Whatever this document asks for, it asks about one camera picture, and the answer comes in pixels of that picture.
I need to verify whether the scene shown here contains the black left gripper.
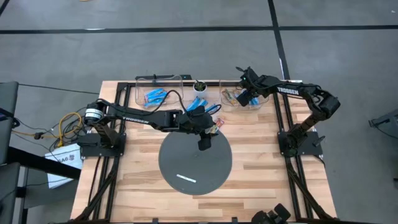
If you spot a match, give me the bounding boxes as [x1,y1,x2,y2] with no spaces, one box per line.
[187,105,216,152]

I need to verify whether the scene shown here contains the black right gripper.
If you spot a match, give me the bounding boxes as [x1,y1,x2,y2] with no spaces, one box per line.
[236,66,266,108]

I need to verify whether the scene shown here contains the red orange granola bar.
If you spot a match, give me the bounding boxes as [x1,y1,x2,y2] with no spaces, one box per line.
[207,117,225,135]

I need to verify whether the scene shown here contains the small clear plastic tray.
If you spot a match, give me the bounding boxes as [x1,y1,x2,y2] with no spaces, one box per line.
[183,95,222,121]

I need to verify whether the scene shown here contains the clear plastic bin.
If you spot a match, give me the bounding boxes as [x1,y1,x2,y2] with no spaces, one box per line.
[218,77,270,113]
[135,74,185,109]

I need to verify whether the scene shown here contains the small plant in white pot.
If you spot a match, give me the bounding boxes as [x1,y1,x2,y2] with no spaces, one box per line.
[192,79,208,94]

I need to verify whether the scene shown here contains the round grey woven placemat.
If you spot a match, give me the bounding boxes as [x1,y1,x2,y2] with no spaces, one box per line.
[158,127,233,196]

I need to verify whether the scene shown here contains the black bar device with light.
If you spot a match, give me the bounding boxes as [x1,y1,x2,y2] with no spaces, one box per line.
[135,73,193,81]

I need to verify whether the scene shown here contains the white paper label strip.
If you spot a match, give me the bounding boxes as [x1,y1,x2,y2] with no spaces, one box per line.
[176,174,197,184]

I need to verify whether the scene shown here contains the grey stand leg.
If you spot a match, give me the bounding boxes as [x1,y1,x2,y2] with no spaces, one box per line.
[368,108,398,128]

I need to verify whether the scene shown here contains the white paper sheet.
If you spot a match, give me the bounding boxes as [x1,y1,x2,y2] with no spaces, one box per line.
[44,142,84,190]

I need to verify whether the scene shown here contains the black desk beam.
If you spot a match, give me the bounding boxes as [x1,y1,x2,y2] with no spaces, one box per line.
[6,146,82,180]

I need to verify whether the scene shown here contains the black frame crossbar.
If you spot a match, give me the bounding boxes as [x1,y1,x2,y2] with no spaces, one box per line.
[117,80,287,88]

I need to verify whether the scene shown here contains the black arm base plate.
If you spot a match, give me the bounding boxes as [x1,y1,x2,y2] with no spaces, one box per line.
[80,132,127,158]
[277,130,324,157]

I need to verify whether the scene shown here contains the black aluminium frame rails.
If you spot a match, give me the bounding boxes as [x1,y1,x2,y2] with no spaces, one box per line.
[73,81,131,222]
[273,81,336,222]

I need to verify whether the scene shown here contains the black teleoperation handle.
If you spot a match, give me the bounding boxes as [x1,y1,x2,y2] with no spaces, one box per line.
[251,203,292,224]

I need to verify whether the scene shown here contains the yellow cable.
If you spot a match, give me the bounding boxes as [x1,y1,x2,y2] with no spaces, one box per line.
[12,111,84,149]

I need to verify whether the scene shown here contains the black floor cable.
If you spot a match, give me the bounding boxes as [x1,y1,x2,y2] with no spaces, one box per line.
[18,83,100,95]

